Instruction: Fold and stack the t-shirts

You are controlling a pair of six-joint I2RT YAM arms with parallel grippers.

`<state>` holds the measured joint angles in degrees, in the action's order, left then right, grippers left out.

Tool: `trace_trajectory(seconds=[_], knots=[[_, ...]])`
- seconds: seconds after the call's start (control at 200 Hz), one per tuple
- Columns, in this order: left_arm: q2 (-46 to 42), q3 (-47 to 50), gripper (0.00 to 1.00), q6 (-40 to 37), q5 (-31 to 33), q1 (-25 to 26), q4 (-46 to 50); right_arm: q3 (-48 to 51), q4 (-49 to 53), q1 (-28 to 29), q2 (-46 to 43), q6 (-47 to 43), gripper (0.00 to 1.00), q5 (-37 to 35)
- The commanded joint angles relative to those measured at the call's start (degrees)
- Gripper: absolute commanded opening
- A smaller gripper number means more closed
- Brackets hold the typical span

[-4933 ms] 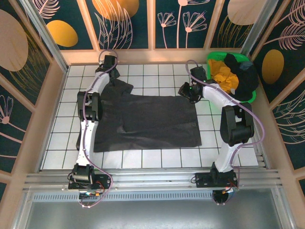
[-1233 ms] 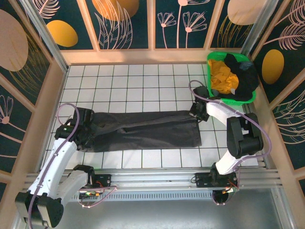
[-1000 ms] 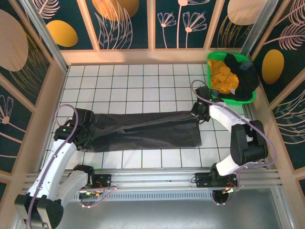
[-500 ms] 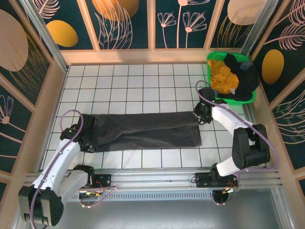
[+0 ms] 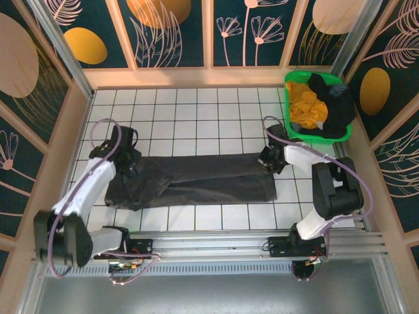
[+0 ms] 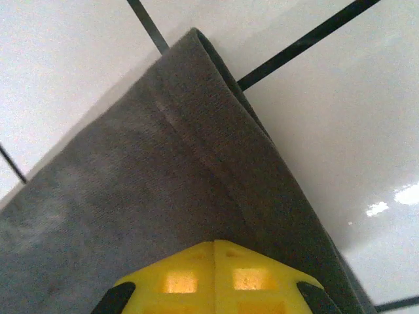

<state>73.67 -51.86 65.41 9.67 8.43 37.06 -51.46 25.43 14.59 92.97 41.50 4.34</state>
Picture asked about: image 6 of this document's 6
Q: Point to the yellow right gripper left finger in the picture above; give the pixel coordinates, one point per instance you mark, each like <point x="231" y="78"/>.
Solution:
<point x="163" y="284"/>

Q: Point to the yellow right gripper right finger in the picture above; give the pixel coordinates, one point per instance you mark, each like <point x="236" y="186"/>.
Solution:
<point x="262" y="281"/>

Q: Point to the grey cloth towel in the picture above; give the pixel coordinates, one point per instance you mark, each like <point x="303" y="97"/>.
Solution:
<point x="147" y="170"/>

